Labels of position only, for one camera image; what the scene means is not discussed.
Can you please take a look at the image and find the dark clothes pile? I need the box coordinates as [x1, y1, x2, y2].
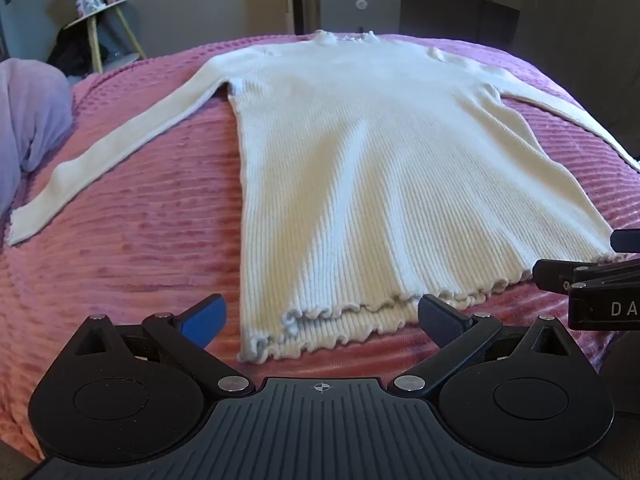
[47, 22, 93, 76]

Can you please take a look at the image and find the white ribbed knit sweater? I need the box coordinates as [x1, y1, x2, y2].
[6, 32, 626, 363]

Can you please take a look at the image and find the grey nightstand cabinet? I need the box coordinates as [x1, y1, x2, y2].
[316, 0, 401, 35]

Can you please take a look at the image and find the round white side table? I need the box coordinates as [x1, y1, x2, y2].
[62, 0, 148, 74]

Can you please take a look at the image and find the lavender pillow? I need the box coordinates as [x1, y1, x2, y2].
[1, 58, 73, 211]

